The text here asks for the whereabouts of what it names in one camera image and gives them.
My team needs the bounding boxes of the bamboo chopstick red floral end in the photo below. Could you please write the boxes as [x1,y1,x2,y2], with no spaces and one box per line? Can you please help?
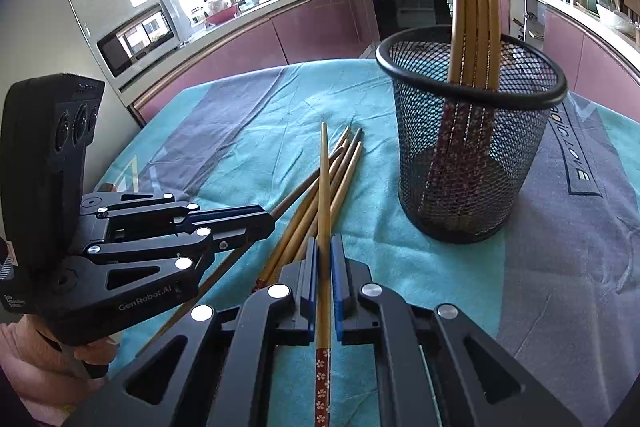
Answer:
[138,171,319,355]
[314,122,331,426]
[464,0,489,221]
[252,128,362,291]
[428,0,465,202]
[256,128,362,289]
[471,0,500,231]
[446,0,477,213]
[293,129,362,261]

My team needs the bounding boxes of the pink bowl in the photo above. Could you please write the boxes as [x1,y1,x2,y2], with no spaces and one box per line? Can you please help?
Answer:
[205,4,240,26]

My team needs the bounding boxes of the silver toaster oven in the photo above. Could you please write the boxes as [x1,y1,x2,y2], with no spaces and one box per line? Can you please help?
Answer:
[96,0,193,87]

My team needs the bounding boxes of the pink kitchen cabinets left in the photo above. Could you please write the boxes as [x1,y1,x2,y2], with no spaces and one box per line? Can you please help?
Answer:
[131,0,380,124]

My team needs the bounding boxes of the pink kitchen cabinets right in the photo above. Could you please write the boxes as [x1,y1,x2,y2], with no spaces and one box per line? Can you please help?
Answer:
[497,0,640,88]

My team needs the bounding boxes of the teal and grey tablecloth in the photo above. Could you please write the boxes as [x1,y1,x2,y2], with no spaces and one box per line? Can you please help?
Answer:
[103,60,639,426]

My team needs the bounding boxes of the person's left hand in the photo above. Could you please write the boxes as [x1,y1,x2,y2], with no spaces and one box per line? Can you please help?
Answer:
[1,314,106,426]

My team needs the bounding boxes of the black mesh utensil holder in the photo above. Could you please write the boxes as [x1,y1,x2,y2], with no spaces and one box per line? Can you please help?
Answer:
[376,26,567,244]

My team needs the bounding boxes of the pink kitchen cabinets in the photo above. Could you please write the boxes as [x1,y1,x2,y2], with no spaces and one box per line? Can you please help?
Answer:
[131,0,380,124]
[497,0,640,88]

